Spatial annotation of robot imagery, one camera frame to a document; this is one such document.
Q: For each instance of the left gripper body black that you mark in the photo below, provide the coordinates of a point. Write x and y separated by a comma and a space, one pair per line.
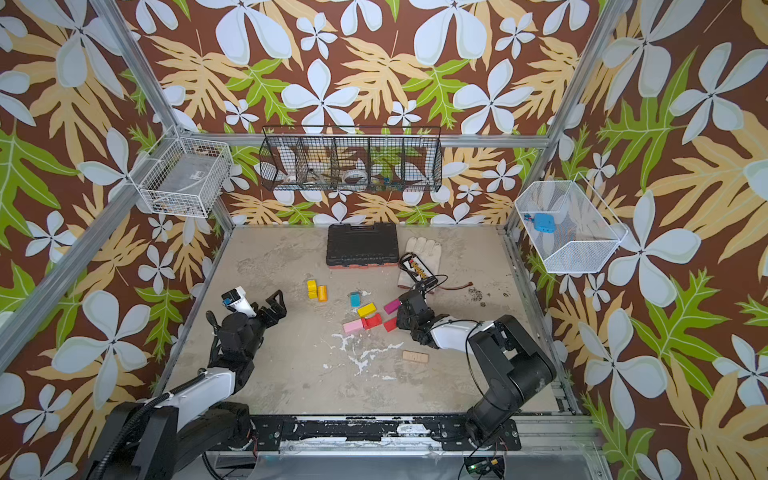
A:
257, 330

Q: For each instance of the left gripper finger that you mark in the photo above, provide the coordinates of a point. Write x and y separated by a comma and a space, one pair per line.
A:
275, 303
270, 317

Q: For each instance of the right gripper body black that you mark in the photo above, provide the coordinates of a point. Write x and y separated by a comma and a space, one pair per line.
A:
413, 298

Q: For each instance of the natural wood block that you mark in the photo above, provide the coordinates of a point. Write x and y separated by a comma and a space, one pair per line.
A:
415, 357

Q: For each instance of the red arch block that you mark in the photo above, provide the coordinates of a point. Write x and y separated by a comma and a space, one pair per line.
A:
372, 321

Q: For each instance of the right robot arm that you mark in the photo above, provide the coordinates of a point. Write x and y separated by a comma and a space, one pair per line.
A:
513, 364

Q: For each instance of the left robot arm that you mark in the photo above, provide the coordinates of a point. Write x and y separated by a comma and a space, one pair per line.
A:
157, 438

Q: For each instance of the magenta block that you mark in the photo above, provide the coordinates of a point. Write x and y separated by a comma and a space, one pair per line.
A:
392, 307

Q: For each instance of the red rectangular block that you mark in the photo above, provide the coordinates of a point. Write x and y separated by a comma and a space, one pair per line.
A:
390, 325

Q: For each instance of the yellow arch block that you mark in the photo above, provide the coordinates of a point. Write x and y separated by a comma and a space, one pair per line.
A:
312, 289

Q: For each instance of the yellow rectangular block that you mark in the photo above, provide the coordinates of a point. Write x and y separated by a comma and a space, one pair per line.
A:
366, 310

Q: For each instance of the pink block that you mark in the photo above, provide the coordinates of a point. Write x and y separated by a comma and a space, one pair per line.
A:
353, 326

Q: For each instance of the black battery holder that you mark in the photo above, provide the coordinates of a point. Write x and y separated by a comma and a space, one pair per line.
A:
412, 275

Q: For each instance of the beige work glove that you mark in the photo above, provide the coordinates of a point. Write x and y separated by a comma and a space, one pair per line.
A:
426, 253

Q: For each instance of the black tool case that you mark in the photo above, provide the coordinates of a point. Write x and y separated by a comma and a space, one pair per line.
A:
362, 245

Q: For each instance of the blue object in basket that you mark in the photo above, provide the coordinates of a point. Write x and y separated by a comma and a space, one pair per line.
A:
544, 223

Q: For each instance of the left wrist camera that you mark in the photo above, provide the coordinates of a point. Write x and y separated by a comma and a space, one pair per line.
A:
235, 301

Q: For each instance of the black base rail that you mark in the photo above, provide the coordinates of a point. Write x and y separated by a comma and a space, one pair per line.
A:
447, 431

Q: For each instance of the black wire basket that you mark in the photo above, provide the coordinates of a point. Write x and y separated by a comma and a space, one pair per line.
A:
353, 158

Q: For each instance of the white wire basket left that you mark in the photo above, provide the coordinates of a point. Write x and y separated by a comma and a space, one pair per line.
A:
182, 175

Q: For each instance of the white wire basket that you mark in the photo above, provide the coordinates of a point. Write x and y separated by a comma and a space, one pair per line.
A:
182, 175
588, 231

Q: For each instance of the white wire basket right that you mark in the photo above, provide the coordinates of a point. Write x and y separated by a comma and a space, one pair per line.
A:
588, 231

